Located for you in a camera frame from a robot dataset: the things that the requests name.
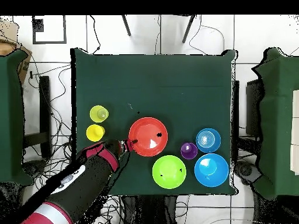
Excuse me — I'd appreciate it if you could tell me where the orange bowl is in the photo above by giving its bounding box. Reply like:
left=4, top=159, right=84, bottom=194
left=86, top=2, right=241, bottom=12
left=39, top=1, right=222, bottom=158
left=128, top=117, right=169, bottom=158

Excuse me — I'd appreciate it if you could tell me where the purple cup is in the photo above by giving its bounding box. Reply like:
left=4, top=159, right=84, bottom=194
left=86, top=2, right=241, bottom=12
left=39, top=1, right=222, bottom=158
left=180, top=142, right=199, bottom=160

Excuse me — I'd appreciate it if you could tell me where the yellow cup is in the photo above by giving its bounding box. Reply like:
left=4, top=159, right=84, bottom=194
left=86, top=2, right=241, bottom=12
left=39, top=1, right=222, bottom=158
left=85, top=124, right=106, bottom=142
left=89, top=105, right=110, bottom=124

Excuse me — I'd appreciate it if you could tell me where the green bowl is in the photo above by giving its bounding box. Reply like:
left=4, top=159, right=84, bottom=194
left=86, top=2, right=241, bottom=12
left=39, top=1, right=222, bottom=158
left=152, top=155, right=187, bottom=190

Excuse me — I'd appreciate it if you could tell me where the dark green tablecloth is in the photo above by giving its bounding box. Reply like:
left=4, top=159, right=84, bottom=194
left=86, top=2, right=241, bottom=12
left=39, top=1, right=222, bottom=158
left=70, top=48, right=239, bottom=197

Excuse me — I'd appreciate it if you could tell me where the small blue bowl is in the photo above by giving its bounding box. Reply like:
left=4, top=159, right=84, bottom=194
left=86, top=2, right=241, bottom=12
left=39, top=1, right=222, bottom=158
left=195, top=128, right=222, bottom=154

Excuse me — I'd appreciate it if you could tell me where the large blue bowl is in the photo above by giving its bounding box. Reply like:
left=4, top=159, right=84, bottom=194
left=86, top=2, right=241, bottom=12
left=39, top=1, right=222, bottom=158
left=194, top=153, right=230, bottom=188

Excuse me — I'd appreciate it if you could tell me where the black floor stand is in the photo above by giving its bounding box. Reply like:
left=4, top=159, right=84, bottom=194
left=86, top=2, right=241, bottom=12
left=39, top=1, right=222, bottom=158
left=22, top=75, right=53, bottom=159

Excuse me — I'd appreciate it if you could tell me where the black stand base with knob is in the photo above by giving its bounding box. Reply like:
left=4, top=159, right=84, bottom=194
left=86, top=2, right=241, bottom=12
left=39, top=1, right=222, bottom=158
left=22, top=159, right=48, bottom=179

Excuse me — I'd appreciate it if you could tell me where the black tripod leg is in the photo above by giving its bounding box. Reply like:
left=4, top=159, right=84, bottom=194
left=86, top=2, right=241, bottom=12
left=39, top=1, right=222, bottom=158
left=181, top=15, right=196, bottom=44
left=121, top=15, right=132, bottom=37

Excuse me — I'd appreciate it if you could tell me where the green cloth covered table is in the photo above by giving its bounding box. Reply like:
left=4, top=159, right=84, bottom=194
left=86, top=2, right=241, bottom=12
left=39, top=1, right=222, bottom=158
left=252, top=47, right=299, bottom=199
left=0, top=50, right=33, bottom=186

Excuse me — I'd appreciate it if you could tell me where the black box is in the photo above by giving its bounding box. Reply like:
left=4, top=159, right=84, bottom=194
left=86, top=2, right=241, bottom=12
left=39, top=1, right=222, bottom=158
left=245, top=79, right=263, bottom=137

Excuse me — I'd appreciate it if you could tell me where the cardboard box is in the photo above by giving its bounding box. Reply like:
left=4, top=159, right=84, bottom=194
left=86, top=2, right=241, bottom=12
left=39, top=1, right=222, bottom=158
left=0, top=18, right=33, bottom=85

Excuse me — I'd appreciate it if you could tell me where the tangle of cables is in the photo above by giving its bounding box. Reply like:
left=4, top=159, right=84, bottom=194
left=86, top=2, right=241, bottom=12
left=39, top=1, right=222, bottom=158
left=22, top=62, right=124, bottom=224

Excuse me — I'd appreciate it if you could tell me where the black cable with plug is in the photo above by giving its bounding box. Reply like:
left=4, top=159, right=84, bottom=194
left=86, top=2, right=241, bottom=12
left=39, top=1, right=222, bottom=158
left=89, top=15, right=102, bottom=55

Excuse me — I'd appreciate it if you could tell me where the black square floor frame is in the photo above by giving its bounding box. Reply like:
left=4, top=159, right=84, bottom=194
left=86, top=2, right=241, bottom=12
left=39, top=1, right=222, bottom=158
left=32, top=15, right=67, bottom=45

